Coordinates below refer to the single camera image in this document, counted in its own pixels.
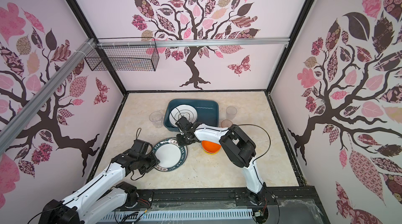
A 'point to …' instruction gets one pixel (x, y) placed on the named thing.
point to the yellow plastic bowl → (211, 153)
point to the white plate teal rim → (182, 110)
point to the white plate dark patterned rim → (171, 155)
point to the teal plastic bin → (208, 111)
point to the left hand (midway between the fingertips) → (159, 164)
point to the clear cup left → (157, 119)
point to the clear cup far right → (231, 112)
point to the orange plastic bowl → (210, 147)
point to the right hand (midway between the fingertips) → (179, 141)
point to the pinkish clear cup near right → (226, 123)
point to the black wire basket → (140, 54)
